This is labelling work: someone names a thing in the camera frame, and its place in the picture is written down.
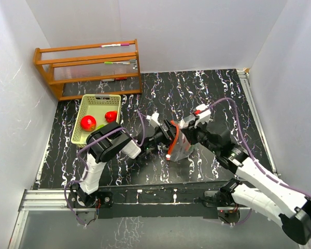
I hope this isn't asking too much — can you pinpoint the green fake leaf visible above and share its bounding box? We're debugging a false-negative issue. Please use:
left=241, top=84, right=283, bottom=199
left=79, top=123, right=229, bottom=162
left=96, top=124, right=105, bottom=130

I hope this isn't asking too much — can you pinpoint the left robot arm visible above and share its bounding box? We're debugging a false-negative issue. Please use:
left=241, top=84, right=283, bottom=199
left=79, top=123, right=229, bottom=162
left=76, top=120, right=179, bottom=207

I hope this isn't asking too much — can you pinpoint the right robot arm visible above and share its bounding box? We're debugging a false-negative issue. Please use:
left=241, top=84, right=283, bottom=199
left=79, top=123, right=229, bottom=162
left=179, top=115, right=311, bottom=245

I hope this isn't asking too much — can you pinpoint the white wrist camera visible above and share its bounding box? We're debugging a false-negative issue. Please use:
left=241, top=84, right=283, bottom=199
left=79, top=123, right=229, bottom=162
left=193, top=104, right=211, bottom=128
left=146, top=112, right=160, bottom=128

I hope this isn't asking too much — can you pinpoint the purple cable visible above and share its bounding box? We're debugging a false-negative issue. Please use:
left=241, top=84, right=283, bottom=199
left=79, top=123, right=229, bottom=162
left=196, top=97, right=311, bottom=242
left=63, top=110, right=148, bottom=229

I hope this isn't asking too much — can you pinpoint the clear zip top bag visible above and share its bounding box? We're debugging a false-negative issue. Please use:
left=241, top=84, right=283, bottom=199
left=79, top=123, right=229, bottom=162
left=165, top=115, right=195, bottom=162

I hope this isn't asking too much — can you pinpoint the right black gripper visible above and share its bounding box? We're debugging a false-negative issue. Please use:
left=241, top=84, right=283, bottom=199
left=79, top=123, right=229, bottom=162
left=181, top=117, right=219, bottom=155

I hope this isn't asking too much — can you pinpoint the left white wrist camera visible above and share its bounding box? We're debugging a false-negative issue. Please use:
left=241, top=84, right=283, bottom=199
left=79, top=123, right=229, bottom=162
left=146, top=112, right=160, bottom=128

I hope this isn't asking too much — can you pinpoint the pink white marker pen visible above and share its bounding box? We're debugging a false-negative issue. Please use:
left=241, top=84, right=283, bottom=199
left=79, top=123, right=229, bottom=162
left=100, top=43, right=130, bottom=48

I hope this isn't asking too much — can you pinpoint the aluminium frame rail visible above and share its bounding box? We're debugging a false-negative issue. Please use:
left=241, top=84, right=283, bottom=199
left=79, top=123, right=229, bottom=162
left=9, top=188, right=310, bottom=249

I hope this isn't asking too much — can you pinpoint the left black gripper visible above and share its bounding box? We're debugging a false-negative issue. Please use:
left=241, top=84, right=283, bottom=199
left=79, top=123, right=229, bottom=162
left=145, top=119, right=183, bottom=150

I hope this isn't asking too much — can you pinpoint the green white marker pen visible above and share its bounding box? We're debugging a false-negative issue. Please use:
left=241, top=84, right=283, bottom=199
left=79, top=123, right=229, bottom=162
left=104, top=61, right=131, bottom=65

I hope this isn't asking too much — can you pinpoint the wooden shelf rack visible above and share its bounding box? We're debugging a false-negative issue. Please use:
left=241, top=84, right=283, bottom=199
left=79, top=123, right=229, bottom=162
left=33, top=39, right=143, bottom=101

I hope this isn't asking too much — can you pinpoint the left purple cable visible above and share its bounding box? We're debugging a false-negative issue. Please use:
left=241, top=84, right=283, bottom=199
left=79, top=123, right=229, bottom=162
left=63, top=110, right=148, bottom=229

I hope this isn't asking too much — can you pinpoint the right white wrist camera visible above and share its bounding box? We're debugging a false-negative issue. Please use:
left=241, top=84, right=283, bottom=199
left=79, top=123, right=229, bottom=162
left=193, top=104, right=211, bottom=128

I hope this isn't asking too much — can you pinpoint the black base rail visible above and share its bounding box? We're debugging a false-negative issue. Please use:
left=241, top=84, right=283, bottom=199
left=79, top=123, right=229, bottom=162
left=65, top=181, right=244, bottom=222

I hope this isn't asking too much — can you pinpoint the pale green plastic basket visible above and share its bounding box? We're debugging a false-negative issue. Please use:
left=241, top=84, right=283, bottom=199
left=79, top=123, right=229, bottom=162
left=70, top=94, right=121, bottom=148

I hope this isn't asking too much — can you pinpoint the red fake wax apple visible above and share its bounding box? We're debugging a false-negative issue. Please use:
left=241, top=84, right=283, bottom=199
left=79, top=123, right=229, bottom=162
left=105, top=110, right=118, bottom=123

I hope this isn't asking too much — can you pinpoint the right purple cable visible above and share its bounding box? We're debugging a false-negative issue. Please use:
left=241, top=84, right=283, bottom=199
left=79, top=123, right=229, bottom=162
left=196, top=97, right=311, bottom=242

